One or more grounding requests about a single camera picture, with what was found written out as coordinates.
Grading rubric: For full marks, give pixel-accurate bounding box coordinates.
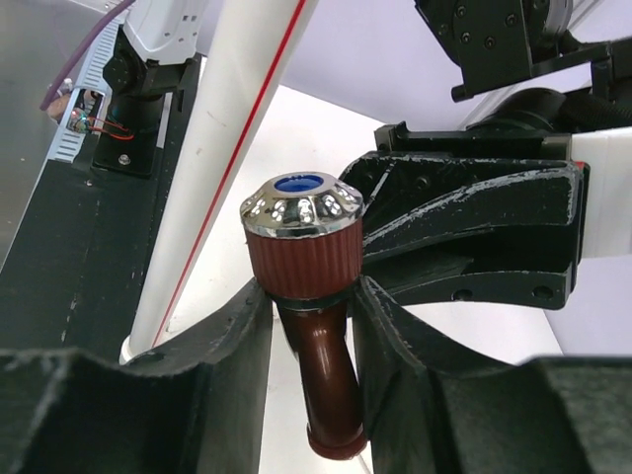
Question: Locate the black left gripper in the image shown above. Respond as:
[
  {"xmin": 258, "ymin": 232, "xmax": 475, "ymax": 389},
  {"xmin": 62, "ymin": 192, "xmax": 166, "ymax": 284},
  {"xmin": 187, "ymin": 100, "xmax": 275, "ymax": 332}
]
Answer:
[{"xmin": 341, "ymin": 1, "xmax": 631, "ymax": 260}]

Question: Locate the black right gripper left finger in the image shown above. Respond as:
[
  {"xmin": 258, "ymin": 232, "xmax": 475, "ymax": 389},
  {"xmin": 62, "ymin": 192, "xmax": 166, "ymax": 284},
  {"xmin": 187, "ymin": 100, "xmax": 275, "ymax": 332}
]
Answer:
[{"xmin": 1, "ymin": 281, "xmax": 273, "ymax": 473}]

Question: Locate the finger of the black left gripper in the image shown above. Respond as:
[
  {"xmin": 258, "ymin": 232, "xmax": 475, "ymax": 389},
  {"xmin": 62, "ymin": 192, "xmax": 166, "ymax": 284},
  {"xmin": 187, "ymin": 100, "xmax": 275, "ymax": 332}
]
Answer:
[{"xmin": 364, "ymin": 256, "xmax": 575, "ymax": 310}]

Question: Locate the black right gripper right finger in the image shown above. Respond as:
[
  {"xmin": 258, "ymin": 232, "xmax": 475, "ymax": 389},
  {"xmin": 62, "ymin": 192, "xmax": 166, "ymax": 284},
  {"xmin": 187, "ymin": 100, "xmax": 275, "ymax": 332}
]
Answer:
[{"xmin": 351, "ymin": 276, "xmax": 631, "ymax": 473}]

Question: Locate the brown water faucet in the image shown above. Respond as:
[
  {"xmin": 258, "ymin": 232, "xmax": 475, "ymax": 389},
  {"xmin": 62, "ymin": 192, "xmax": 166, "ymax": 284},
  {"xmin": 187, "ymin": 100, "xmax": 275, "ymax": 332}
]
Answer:
[{"xmin": 240, "ymin": 172, "xmax": 366, "ymax": 460}]

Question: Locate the white PVC pipe frame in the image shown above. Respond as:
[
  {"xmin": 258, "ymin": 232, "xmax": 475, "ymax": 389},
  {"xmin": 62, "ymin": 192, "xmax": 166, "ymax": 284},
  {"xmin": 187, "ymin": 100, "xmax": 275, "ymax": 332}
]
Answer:
[{"xmin": 119, "ymin": 1, "xmax": 316, "ymax": 363}]

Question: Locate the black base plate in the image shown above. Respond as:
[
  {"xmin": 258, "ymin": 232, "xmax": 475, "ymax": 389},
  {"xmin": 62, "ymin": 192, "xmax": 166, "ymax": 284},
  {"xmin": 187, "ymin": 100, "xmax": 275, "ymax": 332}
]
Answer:
[{"xmin": 1, "ymin": 54, "xmax": 201, "ymax": 362}]

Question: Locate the left white cable duct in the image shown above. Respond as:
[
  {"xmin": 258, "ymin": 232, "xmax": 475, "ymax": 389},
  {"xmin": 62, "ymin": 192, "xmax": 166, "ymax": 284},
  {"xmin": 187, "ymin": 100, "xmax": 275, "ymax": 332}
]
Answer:
[{"xmin": 45, "ymin": 16, "xmax": 124, "ymax": 163}]

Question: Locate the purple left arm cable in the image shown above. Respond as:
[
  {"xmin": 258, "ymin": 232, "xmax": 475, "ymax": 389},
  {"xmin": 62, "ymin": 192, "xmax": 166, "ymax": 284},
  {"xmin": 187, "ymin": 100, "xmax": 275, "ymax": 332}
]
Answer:
[{"xmin": 39, "ymin": 0, "xmax": 137, "ymax": 113}]

